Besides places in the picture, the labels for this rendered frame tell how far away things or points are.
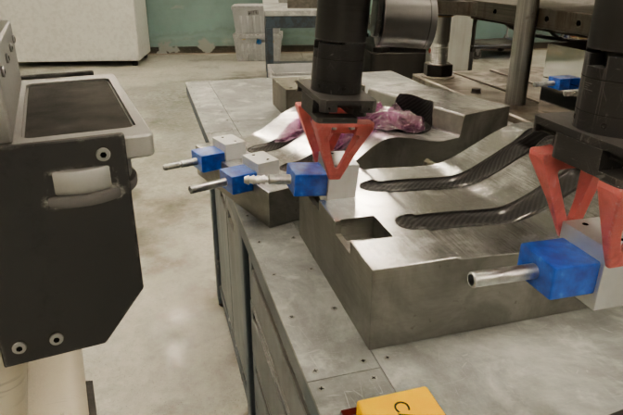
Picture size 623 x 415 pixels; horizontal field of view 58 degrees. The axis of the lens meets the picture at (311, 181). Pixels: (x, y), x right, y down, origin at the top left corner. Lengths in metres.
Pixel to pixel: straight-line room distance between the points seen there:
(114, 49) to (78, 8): 0.57
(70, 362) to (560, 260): 0.44
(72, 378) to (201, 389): 1.19
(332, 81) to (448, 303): 0.26
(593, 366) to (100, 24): 6.74
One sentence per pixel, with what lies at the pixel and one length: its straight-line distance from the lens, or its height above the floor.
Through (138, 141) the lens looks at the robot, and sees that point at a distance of 0.41.
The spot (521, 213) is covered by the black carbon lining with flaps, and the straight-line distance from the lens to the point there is 0.69.
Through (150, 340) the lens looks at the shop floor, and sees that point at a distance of 1.97.
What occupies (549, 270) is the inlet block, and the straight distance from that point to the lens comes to 0.46.
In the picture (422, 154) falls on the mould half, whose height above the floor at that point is 0.86.
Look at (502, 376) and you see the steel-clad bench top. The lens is 0.57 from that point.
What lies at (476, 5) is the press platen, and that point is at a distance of 1.87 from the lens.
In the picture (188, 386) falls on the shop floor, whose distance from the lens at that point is 1.77.
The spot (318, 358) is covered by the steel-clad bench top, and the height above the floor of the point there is 0.80.
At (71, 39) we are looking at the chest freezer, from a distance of 7.18.
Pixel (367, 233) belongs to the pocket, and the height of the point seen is 0.87.
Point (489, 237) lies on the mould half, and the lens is 0.62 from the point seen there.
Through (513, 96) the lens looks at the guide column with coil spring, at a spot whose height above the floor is 0.81.
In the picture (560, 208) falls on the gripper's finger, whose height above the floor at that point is 0.97.
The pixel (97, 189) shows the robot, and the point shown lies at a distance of 0.40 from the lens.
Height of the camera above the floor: 1.15
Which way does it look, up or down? 21 degrees down
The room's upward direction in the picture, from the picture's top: straight up
